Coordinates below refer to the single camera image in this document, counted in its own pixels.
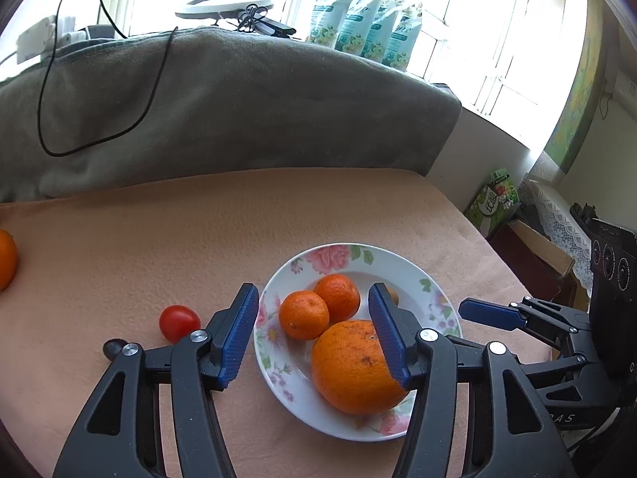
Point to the green carton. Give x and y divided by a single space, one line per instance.
492 199

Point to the large dimpled orange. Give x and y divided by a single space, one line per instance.
353 368

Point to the small mandarin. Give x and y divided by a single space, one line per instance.
338 296
303 316

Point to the dark purple plum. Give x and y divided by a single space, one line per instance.
113 348

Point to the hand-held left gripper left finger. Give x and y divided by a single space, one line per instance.
239 338

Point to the cardboard box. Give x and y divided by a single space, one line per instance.
527 254

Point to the floral white bowl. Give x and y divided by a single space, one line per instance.
398 269

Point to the white power strip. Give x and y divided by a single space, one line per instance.
35 40

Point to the red cherry tomato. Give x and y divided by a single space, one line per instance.
179 323

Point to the teal floral refill pouch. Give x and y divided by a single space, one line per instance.
403 45
380 40
328 15
356 30

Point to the white lace cloth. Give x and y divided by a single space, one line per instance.
552 219

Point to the green landscape painting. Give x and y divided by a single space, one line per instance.
577 99

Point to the smooth round orange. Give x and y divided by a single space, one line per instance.
5 259

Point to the black phone holder clamp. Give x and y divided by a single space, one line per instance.
263 22

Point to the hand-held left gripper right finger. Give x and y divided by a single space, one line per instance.
388 333

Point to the black power adapter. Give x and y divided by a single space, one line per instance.
97 32

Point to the grey blanket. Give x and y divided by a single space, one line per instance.
249 109

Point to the brown longan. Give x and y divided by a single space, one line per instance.
394 297

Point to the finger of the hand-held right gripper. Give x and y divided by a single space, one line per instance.
562 371
490 313

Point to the white plug adapter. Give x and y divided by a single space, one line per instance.
69 37

